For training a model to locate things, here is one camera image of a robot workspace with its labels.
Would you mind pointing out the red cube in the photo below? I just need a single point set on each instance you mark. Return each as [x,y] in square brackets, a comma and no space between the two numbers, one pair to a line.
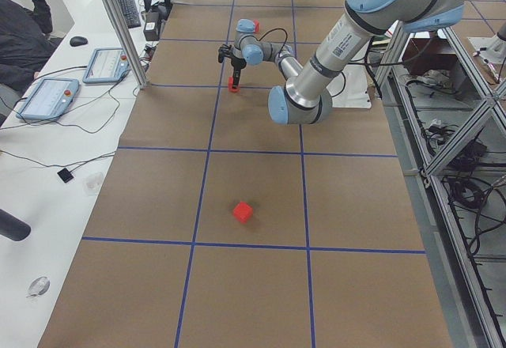
[257,26]
[242,212]
[232,89]

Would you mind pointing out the black keyboard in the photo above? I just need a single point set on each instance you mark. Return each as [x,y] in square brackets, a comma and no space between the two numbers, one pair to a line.
[130,13]

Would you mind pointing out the far teach pendant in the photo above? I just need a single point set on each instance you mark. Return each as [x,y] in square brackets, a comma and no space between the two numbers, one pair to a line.
[106,66]

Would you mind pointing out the teach pendant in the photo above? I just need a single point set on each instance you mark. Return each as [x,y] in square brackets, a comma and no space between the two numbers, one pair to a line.
[49,99]
[106,66]

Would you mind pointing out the black computer mouse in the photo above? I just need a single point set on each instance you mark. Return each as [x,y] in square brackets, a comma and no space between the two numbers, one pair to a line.
[77,41]

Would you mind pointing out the near teach pendant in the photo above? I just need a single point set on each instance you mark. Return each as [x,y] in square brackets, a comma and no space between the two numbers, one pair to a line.
[49,99]

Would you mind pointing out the small black square pad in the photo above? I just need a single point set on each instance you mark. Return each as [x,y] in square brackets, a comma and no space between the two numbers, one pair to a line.
[65,175]

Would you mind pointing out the person in dark jacket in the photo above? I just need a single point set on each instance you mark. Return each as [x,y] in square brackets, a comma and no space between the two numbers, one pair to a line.
[25,44]

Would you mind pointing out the red black far camera mount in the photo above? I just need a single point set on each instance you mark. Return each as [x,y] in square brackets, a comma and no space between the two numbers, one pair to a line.
[224,52]

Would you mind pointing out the white pedestal column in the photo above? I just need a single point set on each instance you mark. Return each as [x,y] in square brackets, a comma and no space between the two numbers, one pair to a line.
[350,89]

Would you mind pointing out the aluminium frame post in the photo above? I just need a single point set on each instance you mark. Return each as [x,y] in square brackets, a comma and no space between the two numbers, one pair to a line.
[119,25]

